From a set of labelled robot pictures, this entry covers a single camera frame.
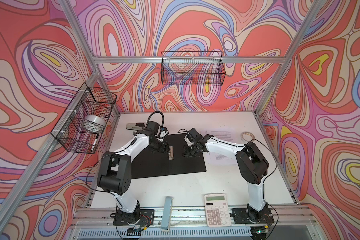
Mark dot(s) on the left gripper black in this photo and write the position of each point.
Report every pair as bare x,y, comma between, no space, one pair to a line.
163,148

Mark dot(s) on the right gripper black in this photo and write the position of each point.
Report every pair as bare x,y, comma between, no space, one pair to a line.
187,154

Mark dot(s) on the blue folder black inside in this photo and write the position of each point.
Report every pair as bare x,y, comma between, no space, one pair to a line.
149,164

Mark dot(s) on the printed paper sheet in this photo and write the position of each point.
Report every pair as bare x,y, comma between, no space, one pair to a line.
221,151

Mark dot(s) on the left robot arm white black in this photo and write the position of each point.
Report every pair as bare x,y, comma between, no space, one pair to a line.
115,172

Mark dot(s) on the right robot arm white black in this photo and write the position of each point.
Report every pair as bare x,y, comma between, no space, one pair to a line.
253,166

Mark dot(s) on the grey black stapler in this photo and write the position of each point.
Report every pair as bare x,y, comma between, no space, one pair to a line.
135,126

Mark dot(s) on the clear tape roll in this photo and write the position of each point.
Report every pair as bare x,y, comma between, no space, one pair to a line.
247,137

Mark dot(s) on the marker pen in basket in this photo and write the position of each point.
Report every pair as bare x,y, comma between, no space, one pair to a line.
94,145

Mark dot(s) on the grey tape roll in basket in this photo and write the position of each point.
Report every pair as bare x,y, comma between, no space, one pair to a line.
96,120

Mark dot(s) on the pink white calculator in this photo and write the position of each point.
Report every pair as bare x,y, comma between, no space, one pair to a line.
217,211

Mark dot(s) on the light blue eraser bar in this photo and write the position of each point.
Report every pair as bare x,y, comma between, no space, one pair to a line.
167,212

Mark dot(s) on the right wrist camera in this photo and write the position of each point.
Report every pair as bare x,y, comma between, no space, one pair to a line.
193,135

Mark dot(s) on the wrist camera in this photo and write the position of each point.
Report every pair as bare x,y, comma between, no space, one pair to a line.
156,130
193,135

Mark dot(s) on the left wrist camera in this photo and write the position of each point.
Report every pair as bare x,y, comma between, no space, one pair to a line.
156,130

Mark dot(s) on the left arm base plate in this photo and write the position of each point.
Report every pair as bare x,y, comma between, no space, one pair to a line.
144,218

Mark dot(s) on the black wire basket back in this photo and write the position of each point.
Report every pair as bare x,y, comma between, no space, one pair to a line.
192,68

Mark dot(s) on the black wire basket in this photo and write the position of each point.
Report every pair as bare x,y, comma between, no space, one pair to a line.
72,131
192,68

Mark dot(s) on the black wire basket left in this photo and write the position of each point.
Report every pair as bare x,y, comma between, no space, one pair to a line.
72,131

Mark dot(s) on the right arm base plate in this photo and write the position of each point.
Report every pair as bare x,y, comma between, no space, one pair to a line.
251,216

